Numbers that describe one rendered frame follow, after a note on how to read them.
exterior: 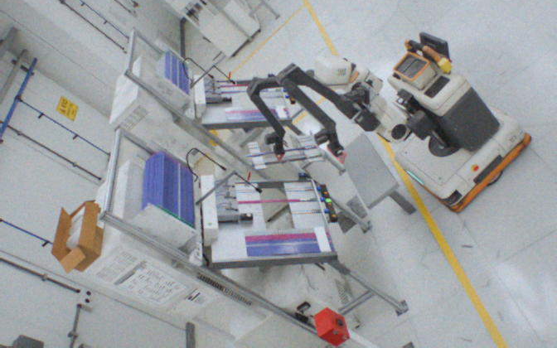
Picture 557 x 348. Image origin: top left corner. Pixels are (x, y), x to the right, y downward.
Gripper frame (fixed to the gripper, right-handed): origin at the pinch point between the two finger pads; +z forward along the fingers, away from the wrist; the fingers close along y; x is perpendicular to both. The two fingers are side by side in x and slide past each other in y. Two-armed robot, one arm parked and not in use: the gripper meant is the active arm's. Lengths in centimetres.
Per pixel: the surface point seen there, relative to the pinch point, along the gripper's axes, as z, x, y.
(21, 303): 82, -182, 13
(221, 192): 0, -43, 28
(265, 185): 10.0, -12.4, 13.6
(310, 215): 12, 9, 48
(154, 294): 28, -88, 77
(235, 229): 9, -39, 55
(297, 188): 10.1, 7.3, 21.7
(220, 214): 2, -46, 48
